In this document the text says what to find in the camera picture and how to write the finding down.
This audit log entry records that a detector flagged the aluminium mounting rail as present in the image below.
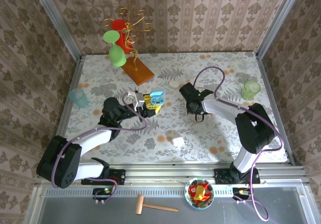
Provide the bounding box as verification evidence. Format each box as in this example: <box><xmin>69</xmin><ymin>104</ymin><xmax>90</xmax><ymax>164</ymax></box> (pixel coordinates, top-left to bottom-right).
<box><xmin>35</xmin><ymin>162</ymin><xmax>310</xmax><ymax>184</ymax></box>

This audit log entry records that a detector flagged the aluminium frame post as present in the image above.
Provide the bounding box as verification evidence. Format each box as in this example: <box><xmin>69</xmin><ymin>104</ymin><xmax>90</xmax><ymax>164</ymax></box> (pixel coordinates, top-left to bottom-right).
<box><xmin>29</xmin><ymin>0</ymin><xmax>83</xmax><ymax>61</ymax></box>
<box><xmin>255</xmin><ymin>0</ymin><xmax>305</xmax><ymax>59</ymax></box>

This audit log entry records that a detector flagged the aluminium table side rail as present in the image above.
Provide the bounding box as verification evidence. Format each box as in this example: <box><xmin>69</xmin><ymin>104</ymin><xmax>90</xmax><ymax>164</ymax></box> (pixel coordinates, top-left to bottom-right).
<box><xmin>47</xmin><ymin>55</ymin><xmax>85</xmax><ymax>167</ymax></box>
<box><xmin>255</xmin><ymin>53</ymin><xmax>296</xmax><ymax>166</ymax></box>

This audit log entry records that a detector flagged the blue earbud charging case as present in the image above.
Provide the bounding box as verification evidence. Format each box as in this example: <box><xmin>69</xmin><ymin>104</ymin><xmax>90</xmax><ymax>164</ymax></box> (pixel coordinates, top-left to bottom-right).
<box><xmin>150</xmin><ymin>90</ymin><xmax>166</xmax><ymax>107</ymax></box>

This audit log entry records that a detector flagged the wooden mallet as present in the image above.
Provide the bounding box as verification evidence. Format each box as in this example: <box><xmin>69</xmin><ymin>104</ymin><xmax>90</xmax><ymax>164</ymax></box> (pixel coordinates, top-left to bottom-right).
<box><xmin>135</xmin><ymin>195</ymin><xmax>179</xmax><ymax>215</ymax></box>

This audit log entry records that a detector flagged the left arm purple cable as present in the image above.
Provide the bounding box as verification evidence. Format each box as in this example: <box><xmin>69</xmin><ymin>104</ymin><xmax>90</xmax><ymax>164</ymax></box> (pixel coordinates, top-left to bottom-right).
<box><xmin>51</xmin><ymin>92</ymin><xmax>148</xmax><ymax>204</ymax></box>

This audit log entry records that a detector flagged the green plastic cup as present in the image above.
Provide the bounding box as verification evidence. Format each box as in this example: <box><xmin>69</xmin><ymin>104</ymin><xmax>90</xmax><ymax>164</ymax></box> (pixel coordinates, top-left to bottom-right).
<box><xmin>240</xmin><ymin>80</ymin><xmax>261</xmax><ymax>100</ymax></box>

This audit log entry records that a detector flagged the teal plastic cup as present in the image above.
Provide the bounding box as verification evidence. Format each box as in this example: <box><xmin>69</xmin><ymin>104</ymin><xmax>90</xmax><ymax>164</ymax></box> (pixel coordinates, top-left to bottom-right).
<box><xmin>69</xmin><ymin>87</ymin><xmax>90</xmax><ymax>108</ymax></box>

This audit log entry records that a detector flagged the patterned bowl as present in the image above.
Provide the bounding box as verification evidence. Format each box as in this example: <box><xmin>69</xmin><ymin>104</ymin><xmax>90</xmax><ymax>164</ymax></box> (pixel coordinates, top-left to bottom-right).
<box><xmin>185</xmin><ymin>177</ymin><xmax>215</xmax><ymax>209</ymax></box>

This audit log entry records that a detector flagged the slotted metal strip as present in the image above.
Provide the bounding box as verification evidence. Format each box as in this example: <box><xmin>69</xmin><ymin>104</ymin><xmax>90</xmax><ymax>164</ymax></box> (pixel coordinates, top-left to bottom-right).
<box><xmin>45</xmin><ymin>187</ymin><xmax>235</xmax><ymax>197</ymax></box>

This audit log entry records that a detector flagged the red plastic wine glass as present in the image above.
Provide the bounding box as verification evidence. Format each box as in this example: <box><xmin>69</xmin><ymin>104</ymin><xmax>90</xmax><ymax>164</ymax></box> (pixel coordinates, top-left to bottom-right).
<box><xmin>110</xmin><ymin>19</ymin><xmax>133</xmax><ymax>54</ymax></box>

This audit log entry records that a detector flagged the red yellow snack packet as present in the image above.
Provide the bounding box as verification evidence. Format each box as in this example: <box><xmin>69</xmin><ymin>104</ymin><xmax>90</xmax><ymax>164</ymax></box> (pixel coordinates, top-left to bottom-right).
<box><xmin>188</xmin><ymin>180</ymin><xmax>211</xmax><ymax>202</ymax></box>

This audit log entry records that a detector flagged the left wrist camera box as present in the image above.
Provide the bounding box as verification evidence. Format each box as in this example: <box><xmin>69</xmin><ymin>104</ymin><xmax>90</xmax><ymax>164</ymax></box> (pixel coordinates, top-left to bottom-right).
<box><xmin>122</xmin><ymin>90</ymin><xmax>145</xmax><ymax>110</ymax></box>

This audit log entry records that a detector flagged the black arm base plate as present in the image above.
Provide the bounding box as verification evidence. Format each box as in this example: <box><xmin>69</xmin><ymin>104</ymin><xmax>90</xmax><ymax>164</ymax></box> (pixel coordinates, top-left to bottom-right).
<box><xmin>214</xmin><ymin>168</ymin><xmax>261</xmax><ymax>184</ymax></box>
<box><xmin>81</xmin><ymin>169</ymin><xmax>126</xmax><ymax>186</ymax></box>

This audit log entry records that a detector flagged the green plastic wine glass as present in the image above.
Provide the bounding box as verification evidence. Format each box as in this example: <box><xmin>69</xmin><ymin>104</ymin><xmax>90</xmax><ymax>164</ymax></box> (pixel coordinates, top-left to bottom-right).
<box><xmin>103</xmin><ymin>30</ymin><xmax>127</xmax><ymax>67</ymax></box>

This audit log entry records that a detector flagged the small black circuit board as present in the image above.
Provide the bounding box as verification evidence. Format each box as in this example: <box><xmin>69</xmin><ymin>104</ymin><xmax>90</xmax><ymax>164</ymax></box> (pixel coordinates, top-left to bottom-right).
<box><xmin>232</xmin><ymin>187</ymin><xmax>251</xmax><ymax>197</ymax></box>
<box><xmin>92</xmin><ymin>187</ymin><xmax>114</xmax><ymax>197</ymax></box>

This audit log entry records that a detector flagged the gold wire rack wooden base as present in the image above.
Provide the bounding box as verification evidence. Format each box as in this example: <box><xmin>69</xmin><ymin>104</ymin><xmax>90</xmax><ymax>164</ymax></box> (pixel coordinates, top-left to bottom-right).
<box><xmin>104</xmin><ymin>7</ymin><xmax>155</xmax><ymax>86</ymax></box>

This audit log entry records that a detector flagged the white square earbud case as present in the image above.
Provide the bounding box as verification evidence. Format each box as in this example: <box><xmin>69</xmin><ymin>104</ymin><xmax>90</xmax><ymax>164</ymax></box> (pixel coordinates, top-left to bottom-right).
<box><xmin>172</xmin><ymin>136</ymin><xmax>186</xmax><ymax>147</ymax></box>

